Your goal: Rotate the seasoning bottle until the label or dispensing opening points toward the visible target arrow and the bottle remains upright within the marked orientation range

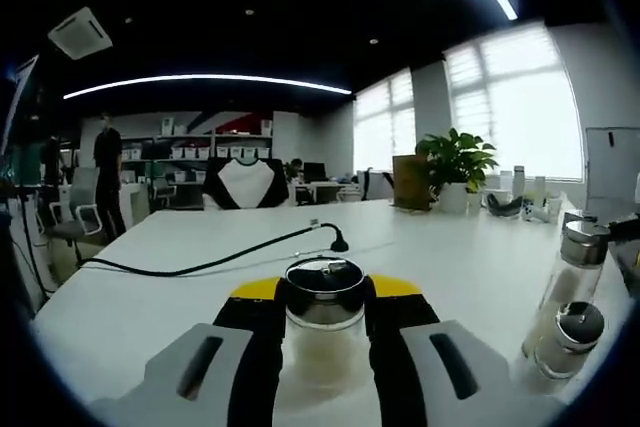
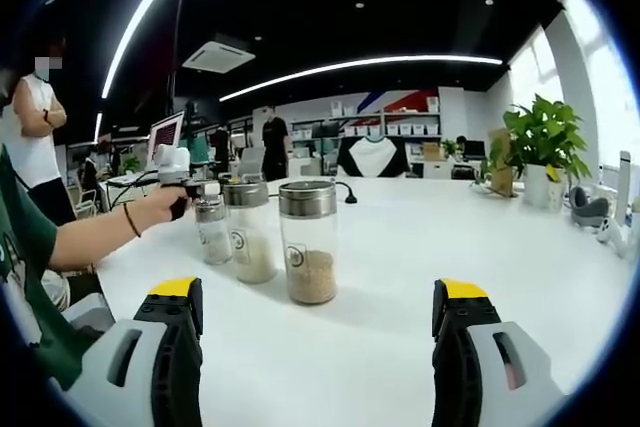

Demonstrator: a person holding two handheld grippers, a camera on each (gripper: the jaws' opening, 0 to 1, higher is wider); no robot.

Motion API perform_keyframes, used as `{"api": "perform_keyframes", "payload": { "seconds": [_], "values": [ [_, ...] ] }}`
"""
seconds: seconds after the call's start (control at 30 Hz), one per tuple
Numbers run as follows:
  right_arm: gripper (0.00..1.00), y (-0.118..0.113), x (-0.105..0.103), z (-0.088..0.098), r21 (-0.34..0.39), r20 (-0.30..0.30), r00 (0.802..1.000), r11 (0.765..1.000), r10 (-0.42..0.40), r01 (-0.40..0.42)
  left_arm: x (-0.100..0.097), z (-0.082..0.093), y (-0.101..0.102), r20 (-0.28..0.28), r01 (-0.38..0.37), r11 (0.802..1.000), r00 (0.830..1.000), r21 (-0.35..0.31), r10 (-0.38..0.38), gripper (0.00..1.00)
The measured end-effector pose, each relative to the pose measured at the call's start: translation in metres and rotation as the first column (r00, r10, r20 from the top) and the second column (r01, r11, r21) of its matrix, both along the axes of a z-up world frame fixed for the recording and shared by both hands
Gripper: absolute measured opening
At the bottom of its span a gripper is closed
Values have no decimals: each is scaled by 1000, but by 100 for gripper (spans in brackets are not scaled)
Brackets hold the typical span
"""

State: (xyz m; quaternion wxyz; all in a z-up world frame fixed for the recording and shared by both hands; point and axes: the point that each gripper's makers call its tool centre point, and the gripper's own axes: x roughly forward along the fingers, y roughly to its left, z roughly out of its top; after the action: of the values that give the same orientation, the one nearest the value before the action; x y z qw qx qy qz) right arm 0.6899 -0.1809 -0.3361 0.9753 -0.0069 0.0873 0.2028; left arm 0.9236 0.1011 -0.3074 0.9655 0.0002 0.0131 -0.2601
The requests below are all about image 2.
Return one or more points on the shelf of white storage boxes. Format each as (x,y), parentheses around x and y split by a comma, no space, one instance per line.
(395,124)

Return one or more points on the green plant in white pot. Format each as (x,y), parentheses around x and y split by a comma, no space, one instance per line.
(542,132)

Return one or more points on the small potted plant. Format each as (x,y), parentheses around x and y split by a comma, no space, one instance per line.
(451,147)

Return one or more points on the narrow window with blinds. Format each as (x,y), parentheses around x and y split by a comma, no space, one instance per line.
(535,72)

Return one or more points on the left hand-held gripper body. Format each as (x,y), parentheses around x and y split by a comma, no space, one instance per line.
(172,162)

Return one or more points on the black tripod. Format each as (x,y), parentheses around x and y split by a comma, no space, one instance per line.
(191,112)

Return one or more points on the tall seasoning bottle white contents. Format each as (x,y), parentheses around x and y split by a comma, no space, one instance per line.
(250,237)

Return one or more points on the white controller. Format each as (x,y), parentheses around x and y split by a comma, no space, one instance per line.
(612,234)

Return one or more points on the white office chair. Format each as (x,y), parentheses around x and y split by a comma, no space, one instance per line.
(82,202)

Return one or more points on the small cardboard box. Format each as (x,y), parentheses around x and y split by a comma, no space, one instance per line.
(433,151)

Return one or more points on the black computer monitor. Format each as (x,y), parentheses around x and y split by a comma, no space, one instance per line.
(475,149)

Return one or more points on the person's left hand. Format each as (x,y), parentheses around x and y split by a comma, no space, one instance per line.
(157,207)

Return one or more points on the small seasoning bottle beige contents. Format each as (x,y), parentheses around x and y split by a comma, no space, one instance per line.
(214,237)

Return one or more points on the white office desk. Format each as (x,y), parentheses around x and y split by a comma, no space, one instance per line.
(445,169)

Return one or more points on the white laptop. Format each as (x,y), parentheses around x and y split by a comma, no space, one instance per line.
(167,134)

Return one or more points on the laptop stand desk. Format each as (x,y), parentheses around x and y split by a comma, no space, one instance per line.
(125,192)

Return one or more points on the grey headset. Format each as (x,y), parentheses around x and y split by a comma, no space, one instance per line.
(590,207)

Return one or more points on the ceiling air conditioner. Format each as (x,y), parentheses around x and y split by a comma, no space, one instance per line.
(218,56)

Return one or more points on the black hanging pole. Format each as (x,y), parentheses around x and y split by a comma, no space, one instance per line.
(176,47)

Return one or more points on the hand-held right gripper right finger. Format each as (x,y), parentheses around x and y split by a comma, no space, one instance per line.
(455,357)

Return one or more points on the brown paper bag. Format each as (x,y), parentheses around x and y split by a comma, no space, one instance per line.
(502,167)

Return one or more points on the ceiling light strip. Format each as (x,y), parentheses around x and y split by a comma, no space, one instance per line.
(140,12)
(360,64)

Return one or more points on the wide window with blinds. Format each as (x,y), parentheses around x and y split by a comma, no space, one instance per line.
(600,72)

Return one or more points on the tall seasoning bottle brown contents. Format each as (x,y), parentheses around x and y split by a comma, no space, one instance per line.
(308,247)

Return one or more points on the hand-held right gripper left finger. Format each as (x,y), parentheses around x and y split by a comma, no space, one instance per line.
(180,357)

